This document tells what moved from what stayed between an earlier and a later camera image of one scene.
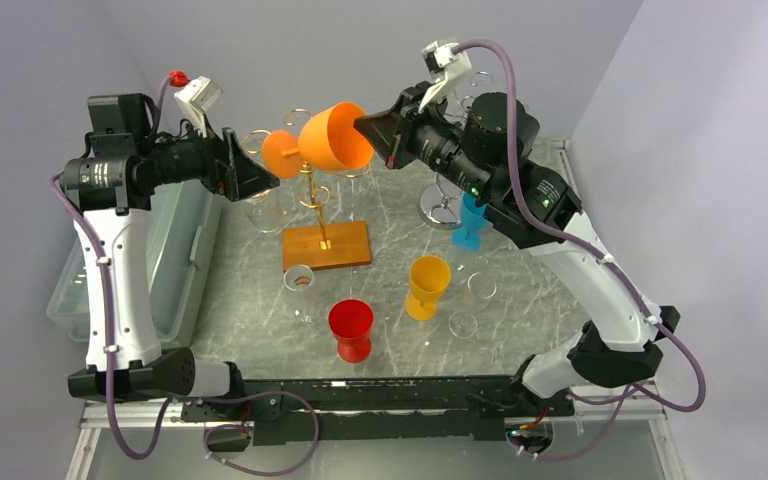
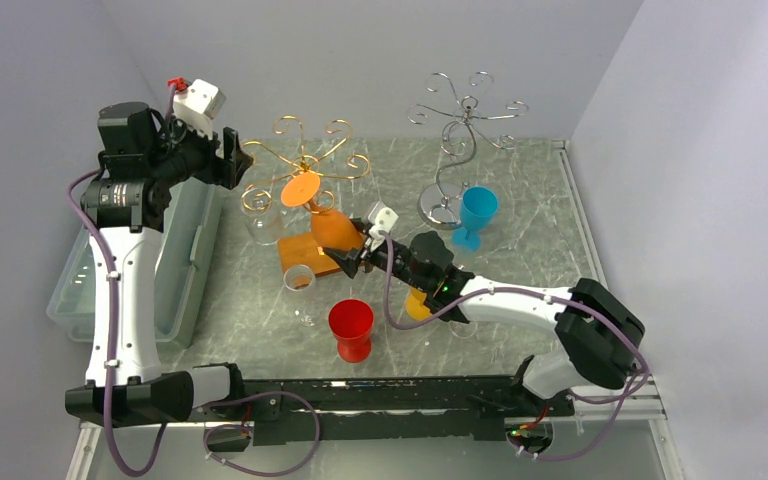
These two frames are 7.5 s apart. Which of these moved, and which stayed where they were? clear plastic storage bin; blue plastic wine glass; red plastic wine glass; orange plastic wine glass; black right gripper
Moved: orange plastic wine glass; black right gripper
Stayed: blue plastic wine glass; red plastic wine glass; clear plastic storage bin
